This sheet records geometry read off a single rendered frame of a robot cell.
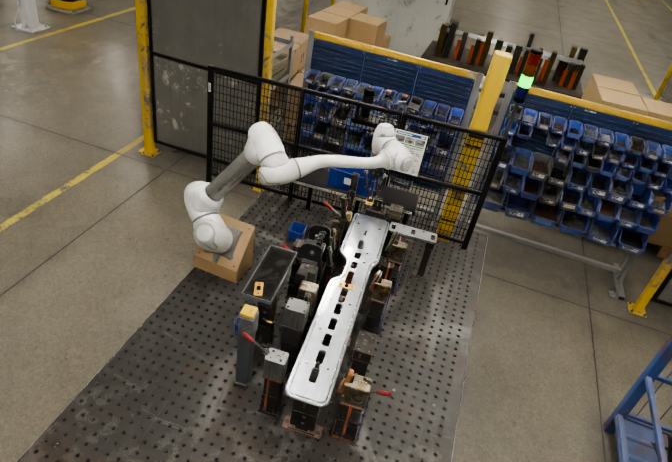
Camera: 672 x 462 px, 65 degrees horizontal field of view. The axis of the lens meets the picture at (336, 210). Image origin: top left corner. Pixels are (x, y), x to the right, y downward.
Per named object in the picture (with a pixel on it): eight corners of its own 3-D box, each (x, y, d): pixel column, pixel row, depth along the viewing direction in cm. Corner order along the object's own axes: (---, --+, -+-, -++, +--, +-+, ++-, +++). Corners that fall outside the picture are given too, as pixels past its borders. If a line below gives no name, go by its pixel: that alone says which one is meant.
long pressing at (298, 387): (333, 412, 208) (333, 409, 207) (279, 394, 210) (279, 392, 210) (390, 222, 320) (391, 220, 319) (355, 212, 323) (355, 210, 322)
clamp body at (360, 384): (358, 448, 228) (374, 397, 208) (325, 437, 230) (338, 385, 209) (363, 427, 237) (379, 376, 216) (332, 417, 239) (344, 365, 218)
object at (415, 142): (418, 178, 338) (430, 135, 321) (384, 169, 341) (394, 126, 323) (418, 176, 340) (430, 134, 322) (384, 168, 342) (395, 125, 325)
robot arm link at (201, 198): (186, 227, 285) (173, 192, 290) (211, 225, 297) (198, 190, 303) (269, 153, 239) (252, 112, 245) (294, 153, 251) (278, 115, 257)
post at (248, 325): (247, 388, 244) (253, 322, 219) (232, 383, 245) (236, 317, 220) (254, 375, 250) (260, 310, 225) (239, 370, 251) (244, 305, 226)
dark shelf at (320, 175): (414, 216, 328) (415, 212, 326) (278, 179, 339) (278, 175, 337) (418, 198, 346) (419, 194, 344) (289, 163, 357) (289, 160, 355)
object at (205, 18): (269, 186, 513) (289, -34, 400) (262, 193, 502) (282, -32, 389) (149, 148, 538) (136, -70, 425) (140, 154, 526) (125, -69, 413)
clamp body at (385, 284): (380, 337, 282) (393, 291, 262) (358, 331, 283) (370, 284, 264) (383, 325, 289) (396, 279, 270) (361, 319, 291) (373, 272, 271)
